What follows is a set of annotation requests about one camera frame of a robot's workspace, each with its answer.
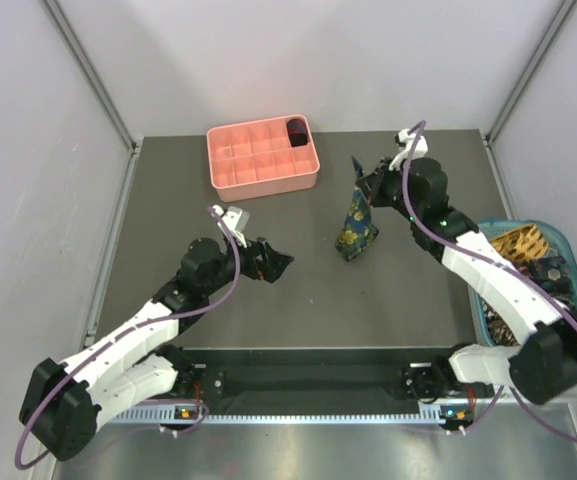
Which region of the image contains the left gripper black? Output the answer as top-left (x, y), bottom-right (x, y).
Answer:
top-left (203, 230), bottom-right (293, 296)

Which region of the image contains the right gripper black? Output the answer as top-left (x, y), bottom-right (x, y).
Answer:
top-left (356, 158), bottom-right (421, 223)

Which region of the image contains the blue yellow floral tie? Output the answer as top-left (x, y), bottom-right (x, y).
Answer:
top-left (334, 155), bottom-right (382, 263)

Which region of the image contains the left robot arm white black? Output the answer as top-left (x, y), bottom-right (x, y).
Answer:
top-left (17, 238), bottom-right (294, 461)

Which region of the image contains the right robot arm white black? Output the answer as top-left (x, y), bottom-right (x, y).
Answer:
top-left (356, 158), bottom-right (577, 405)

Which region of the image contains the rolled red blue tie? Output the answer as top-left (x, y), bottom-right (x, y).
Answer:
top-left (286, 117), bottom-right (310, 148)

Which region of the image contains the pink compartment organizer box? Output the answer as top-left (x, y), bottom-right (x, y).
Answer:
top-left (206, 114), bottom-right (320, 202)

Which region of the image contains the teal plastic basket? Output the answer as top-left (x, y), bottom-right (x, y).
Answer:
top-left (469, 219), bottom-right (577, 346)

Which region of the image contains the orange patterned tie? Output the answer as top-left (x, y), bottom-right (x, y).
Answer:
top-left (490, 223), bottom-right (550, 264)

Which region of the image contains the pink floral dark tie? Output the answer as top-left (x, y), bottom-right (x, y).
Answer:
top-left (483, 304), bottom-right (518, 346)

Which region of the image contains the dark floral navy tie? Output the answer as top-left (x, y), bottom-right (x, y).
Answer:
top-left (518, 256), bottom-right (573, 298)

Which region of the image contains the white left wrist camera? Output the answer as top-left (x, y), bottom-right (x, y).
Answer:
top-left (208, 205), bottom-right (250, 248)

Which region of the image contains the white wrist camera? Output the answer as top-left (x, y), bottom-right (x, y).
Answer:
top-left (388, 127), bottom-right (428, 171)
top-left (208, 205), bottom-right (250, 248)

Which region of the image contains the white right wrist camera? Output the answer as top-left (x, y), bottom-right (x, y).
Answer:
top-left (388, 127), bottom-right (428, 171)

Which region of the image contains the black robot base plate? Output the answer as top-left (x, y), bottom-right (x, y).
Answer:
top-left (173, 347), bottom-right (466, 414)

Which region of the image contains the slotted grey cable duct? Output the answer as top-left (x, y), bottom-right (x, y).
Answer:
top-left (112, 402), bottom-right (474, 426)

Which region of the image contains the right aluminium frame post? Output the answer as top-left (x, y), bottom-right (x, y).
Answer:
top-left (483, 0), bottom-right (577, 147)

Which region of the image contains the aluminium frame post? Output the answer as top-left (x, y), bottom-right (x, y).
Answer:
top-left (483, 0), bottom-right (577, 147)
top-left (39, 0), bottom-right (137, 152)

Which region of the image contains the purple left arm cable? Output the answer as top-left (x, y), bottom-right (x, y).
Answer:
top-left (14, 204), bottom-right (242, 471)

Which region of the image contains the left aluminium frame post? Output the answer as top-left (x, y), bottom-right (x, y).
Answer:
top-left (39, 0), bottom-right (137, 152)

